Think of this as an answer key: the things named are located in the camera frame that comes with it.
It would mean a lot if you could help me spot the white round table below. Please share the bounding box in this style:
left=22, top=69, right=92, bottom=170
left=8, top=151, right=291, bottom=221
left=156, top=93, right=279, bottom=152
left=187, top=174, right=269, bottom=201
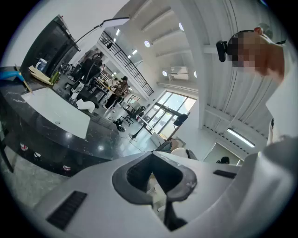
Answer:
left=129, top=115, right=159, bottom=139

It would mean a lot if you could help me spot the green bottle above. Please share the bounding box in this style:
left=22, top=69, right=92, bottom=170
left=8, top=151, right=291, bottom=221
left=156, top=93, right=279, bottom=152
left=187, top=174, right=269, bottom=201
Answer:
left=50, top=70, right=61, bottom=84

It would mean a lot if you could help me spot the black balcony railing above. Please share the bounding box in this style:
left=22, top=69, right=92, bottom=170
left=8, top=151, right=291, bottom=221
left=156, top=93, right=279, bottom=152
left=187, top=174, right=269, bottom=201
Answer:
left=99, top=31, right=155, bottom=96

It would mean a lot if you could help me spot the white air conditioner unit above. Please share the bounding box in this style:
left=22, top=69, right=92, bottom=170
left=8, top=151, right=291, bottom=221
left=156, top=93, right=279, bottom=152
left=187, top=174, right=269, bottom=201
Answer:
left=169, top=66, right=190, bottom=81

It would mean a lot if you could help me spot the blue handled squeegee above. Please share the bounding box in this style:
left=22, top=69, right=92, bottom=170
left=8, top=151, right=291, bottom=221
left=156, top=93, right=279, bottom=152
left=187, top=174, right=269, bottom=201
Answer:
left=0, top=63, right=35, bottom=95

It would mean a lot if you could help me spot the white blue mug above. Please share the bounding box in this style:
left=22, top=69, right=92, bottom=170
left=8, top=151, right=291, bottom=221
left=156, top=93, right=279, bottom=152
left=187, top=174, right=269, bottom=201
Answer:
left=35, top=58, right=48, bottom=72

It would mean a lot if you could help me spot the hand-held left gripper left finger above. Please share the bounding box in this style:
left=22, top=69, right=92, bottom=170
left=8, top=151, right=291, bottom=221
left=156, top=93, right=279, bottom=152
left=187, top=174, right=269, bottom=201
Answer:
left=34, top=151, right=170, bottom=238

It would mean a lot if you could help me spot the beige flat tray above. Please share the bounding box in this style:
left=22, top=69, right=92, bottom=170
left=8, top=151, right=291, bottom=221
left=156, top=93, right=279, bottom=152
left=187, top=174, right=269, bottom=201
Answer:
left=28, top=65, right=54, bottom=86

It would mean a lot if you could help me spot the person's white printed t-shirt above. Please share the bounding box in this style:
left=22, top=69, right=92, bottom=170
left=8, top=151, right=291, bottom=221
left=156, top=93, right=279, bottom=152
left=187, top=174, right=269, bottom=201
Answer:
left=265, top=44, right=298, bottom=147

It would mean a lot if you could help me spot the large glass window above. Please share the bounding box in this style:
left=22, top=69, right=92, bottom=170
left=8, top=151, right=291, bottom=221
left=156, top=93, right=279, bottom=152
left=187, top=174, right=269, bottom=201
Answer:
left=142, top=90, right=197, bottom=140

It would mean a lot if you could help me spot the black studio lamp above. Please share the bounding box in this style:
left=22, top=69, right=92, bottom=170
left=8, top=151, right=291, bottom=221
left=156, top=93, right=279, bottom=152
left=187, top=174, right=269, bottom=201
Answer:
left=173, top=113, right=189, bottom=127

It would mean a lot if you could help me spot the chrome faucet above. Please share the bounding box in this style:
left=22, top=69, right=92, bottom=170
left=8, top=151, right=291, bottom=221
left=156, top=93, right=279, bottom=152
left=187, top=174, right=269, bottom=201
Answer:
left=69, top=89, right=81, bottom=104

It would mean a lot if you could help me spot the black head-worn camera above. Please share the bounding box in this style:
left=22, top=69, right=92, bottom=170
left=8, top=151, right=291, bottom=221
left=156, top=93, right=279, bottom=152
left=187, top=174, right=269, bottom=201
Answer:
left=216, top=40, right=229, bottom=63

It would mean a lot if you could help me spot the long tube ceiling light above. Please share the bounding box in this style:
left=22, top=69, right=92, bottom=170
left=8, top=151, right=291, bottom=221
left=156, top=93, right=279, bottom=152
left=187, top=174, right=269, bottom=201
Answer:
left=226, top=127, right=256, bottom=148

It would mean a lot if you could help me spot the black equipment heap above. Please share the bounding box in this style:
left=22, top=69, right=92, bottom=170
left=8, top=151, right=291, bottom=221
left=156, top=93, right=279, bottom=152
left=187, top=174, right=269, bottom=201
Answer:
left=112, top=118, right=127, bottom=132

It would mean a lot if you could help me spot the black tall cabinet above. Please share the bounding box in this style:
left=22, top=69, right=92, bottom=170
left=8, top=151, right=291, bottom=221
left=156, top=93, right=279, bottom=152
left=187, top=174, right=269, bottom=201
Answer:
left=20, top=15, right=81, bottom=78

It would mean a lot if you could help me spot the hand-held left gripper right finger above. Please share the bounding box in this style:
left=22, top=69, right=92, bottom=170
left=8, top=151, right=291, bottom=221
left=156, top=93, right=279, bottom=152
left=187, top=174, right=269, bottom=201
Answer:
left=152, top=136, right=298, bottom=238

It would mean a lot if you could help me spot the person's head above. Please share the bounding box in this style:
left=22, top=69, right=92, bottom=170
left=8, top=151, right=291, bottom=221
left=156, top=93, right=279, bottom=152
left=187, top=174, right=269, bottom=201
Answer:
left=227, top=26, right=286, bottom=85

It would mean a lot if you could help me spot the white sink basin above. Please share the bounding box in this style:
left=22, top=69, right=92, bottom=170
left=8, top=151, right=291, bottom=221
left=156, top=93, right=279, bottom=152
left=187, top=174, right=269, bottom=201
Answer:
left=21, top=87, right=91, bottom=140

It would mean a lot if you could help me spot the studio light on boom arm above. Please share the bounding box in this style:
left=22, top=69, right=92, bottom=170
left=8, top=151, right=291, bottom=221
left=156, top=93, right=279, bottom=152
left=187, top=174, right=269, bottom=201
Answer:
left=73, top=17, right=130, bottom=47

